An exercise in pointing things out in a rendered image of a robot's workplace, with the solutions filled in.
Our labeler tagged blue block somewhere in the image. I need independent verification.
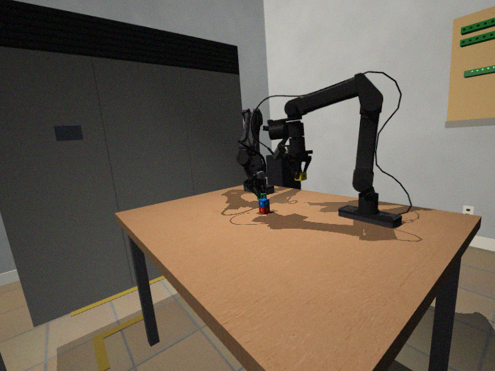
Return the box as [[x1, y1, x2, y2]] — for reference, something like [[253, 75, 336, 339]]
[[258, 198, 269, 207]]

